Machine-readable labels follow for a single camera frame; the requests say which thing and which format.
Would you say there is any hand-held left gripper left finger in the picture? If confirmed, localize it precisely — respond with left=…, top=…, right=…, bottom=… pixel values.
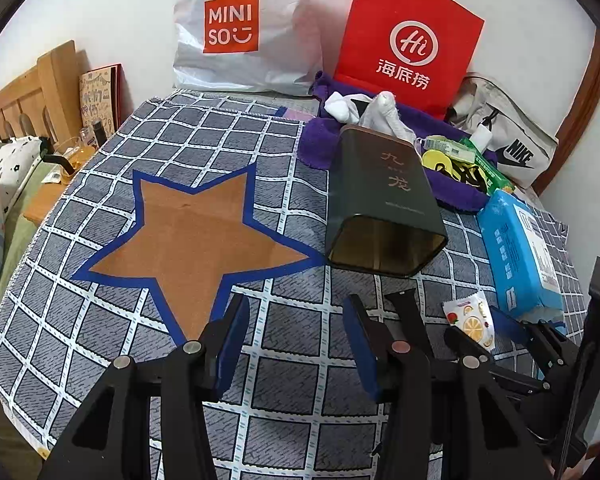
left=37, top=292, right=252, bottom=480

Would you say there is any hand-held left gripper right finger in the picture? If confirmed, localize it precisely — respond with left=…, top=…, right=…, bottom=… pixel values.
left=342, top=291, right=553, bottom=480

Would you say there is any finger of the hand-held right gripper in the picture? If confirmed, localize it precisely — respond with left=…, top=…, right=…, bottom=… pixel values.
left=444, top=328, right=547, bottom=399
left=490, top=307, right=581, bottom=381

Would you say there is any small fruit print packet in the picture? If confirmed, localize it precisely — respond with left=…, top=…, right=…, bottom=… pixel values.
left=442, top=295, right=496, bottom=350

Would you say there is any green printed packet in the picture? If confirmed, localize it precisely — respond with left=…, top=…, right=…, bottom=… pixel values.
left=457, top=137, right=516, bottom=196

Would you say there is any yellow pouch with black straps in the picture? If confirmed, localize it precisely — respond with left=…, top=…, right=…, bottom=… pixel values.
left=422, top=147, right=487, bottom=192

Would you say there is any light green wet wipes pack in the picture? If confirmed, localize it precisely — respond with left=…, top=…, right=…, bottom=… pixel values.
left=421, top=136, right=490, bottom=161

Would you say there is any blue tissue pack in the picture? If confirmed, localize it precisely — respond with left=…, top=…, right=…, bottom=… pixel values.
left=476, top=190, right=565, bottom=319

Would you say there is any checked blanket with star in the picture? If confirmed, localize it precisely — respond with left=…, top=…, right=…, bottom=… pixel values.
left=0, top=89, right=588, bottom=480

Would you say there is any dark green tin box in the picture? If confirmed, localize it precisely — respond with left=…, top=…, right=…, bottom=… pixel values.
left=324, top=127, right=449, bottom=278

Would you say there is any white pump bottle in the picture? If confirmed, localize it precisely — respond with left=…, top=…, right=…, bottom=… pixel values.
left=469, top=110, right=496, bottom=153

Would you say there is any beige canvas bag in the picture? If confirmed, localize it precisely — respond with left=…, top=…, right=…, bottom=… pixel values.
left=450, top=74, right=560, bottom=190

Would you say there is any purple towel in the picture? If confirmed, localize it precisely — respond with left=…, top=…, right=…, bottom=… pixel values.
left=299, top=71, right=501, bottom=212

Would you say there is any wooden nightstand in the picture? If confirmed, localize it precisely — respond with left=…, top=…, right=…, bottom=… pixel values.
left=22, top=170, right=82, bottom=226

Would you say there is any white cotton glove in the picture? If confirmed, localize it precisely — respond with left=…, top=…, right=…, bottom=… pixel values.
left=358, top=91, right=417, bottom=144
left=326, top=92, right=363, bottom=124

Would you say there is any green bed sheet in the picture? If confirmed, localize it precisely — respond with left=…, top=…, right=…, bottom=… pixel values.
left=0, top=162, right=49, bottom=461

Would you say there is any glass cup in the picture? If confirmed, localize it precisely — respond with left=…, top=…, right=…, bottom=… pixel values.
left=55, top=135, right=89, bottom=176

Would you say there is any brown doodle cover book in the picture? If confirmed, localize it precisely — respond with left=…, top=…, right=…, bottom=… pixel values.
left=79, top=63, right=124, bottom=134

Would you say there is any white pillow with black print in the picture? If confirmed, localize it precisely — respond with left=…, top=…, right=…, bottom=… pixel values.
left=0, top=135, right=44, bottom=196

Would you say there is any white plastic shopping bag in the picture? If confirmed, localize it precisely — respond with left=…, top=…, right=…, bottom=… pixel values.
left=172, top=0, right=326, bottom=97

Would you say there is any wooden headboard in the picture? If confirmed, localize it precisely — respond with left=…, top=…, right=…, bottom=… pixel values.
left=0, top=40, right=89, bottom=147

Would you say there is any red paper shopping bag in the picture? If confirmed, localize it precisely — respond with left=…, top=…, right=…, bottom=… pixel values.
left=334, top=0, right=485, bottom=121

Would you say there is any brown wooden frame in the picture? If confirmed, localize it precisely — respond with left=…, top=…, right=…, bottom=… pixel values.
left=532, top=27, right=600, bottom=196

